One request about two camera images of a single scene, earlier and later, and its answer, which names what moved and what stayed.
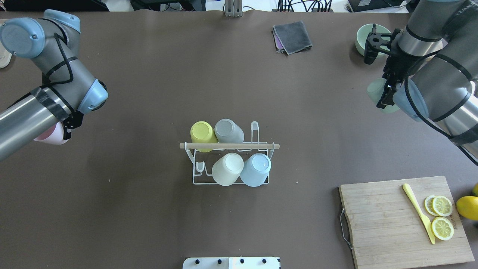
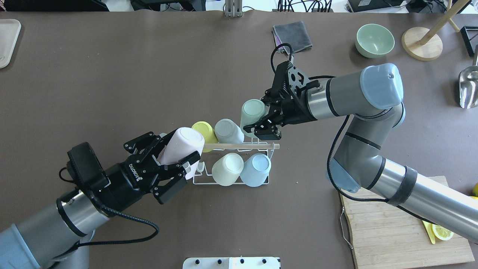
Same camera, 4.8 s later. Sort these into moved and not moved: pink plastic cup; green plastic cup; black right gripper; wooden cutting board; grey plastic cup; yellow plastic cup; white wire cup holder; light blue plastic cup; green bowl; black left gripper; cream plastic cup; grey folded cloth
Moved: green plastic cup; black left gripper; pink plastic cup; black right gripper
Not moved: white wire cup holder; yellow plastic cup; green bowl; grey plastic cup; grey folded cloth; light blue plastic cup; wooden cutting board; cream plastic cup
